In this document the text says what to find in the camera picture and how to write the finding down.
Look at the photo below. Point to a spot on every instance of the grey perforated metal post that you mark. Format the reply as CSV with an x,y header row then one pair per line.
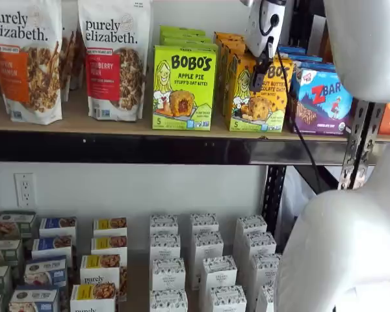
x,y
354,146

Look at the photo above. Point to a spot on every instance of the green Bobo's apple pie box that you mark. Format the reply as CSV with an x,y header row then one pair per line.
x,y
188,46
183,91
182,31
187,39

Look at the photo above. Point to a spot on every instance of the blue purple Zbar box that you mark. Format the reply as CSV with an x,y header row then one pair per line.
x,y
291,49
315,66
304,58
321,104

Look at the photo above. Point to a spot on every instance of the white wall outlet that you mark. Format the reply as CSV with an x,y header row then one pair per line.
x,y
25,190

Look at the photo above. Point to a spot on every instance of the granola bag red label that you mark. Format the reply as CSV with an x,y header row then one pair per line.
x,y
113,65

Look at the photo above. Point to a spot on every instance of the blue white oatmeal box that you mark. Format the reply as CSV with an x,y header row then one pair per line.
x,y
57,226
34,299
45,271
52,245

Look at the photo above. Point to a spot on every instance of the white floral print box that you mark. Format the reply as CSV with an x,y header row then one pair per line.
x,y
168,300
260,243
265,299
218,273
228,299
164,245
251,223
208,243
168,274
265,269
204,222
163,223

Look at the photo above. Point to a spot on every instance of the orange Bobo's oat bites box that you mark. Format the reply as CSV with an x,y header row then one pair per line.
x,y
234,48
247,110
229,36

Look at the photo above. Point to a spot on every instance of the granola bag orange label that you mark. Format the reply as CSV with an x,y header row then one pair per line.
x,y
29,65

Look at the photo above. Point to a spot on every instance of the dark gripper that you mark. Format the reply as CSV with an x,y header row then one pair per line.
x,y
261,63

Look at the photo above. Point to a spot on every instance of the yellow white granola box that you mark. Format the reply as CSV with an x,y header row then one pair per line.
x,y
110,226
99,269
109,245
92,297

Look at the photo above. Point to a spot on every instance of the wooden shelf board with snacks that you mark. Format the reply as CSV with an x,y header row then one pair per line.
x,y
117,126

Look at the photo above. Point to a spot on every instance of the black metal rack frame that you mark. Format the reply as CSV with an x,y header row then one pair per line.
x,y
149,149

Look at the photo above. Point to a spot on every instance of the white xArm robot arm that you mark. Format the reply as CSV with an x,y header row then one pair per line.
x,y
344,243

